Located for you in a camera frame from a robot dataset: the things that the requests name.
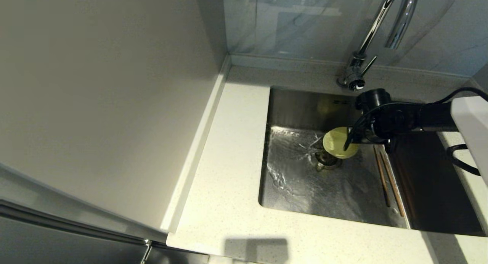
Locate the stainless steel sink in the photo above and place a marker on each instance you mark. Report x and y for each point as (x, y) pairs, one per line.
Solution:
(297, 187)

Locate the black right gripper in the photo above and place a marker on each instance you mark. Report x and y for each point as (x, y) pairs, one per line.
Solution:
(392, 123)

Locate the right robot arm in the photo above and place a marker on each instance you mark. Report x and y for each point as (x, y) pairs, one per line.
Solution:
(457, 123)

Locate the chrome gooseneck faucet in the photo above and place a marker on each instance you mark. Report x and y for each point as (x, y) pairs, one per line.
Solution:
(354, 73)

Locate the yellow plastic bowl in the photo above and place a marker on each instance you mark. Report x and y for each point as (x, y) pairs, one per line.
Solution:
(335, 144)

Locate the grey tall cabinet door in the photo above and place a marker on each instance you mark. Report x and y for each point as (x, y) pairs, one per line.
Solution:
(57, 245)

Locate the metal sink drain strainer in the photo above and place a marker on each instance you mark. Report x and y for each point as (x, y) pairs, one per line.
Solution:
(327, 161)

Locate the wooden chopstick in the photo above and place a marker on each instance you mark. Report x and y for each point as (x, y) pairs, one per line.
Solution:
(382, 180)
(393, 187)

